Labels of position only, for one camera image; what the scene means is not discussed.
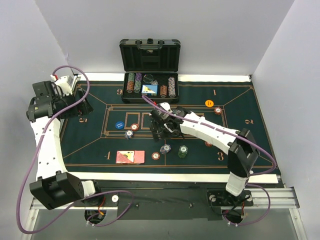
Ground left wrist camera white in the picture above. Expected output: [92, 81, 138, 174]
[50, 74, 74, 97]

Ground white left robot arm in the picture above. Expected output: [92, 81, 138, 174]
[26, 75, 103, 210]

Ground blue chips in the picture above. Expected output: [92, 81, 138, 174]
[124, 129, 134, 140]

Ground green red chips in case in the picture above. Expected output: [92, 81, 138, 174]
[126, 72, 135, 94]

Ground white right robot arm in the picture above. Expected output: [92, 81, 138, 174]
[149, 102, 260, 205]

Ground purple green chips in case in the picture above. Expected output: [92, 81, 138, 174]
[133, 72, 142, 93]

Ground orange big blind button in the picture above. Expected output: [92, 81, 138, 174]
[204, 99, 214, 108]

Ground red playing card deck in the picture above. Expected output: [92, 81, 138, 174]
[115, 150, 145, 165]

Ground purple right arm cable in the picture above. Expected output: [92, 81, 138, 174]
[141, 94, 278, 227]

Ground red poker chip stack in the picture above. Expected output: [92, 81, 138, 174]
[151, 152, 161, 160]

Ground green poker table mat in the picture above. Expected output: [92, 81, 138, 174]
[60, 81, 273, 174]

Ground black round button in case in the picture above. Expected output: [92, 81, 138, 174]
[142, 73, 154, 84]

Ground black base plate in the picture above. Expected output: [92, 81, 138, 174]
[75, 180, 253, 221]

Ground orange chips in case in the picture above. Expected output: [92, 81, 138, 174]
[160, 85, 168, 98]

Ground lilac chips in case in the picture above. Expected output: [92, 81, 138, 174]
[168, 77, 176, 98]

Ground blue small blind button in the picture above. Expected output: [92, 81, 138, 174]
[115, 121, 125, 130]

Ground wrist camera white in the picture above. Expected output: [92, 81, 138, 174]
[50, 74, 74, 97]
[159, 102, 172, 113]

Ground black poker chip case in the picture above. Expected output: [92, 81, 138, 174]
[119, 38, 181, 104]

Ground green poker chip stack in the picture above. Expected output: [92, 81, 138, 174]
[178, 145, 188, 158]

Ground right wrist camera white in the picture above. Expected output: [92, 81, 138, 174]
[159, 102, 172, 113]

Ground blue poker chip stack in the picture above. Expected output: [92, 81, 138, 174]
[160, 144, 171, 155]

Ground blue card box in case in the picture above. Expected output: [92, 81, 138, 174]
[141, 84, 158, 96]

